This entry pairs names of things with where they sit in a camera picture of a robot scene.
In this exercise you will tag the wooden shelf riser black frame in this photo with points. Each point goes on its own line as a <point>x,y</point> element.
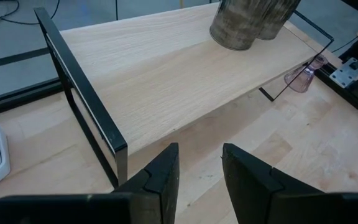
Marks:
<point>166,77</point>

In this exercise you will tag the black table edge rail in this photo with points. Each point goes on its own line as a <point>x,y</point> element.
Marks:
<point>353,102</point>
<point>11,99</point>

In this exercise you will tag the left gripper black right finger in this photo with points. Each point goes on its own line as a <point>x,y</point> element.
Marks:
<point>247,186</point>

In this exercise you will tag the ribbed metal candle tin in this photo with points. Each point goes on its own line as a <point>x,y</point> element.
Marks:
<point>278,18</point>
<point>235,25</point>

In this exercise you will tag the silver metal mounting plate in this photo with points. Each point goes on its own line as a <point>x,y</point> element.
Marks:
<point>346,74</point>

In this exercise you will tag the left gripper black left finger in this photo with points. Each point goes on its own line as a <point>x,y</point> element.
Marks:
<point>160,186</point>

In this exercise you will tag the pink ribbed glass candle holder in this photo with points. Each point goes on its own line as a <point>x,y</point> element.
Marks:
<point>303,77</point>

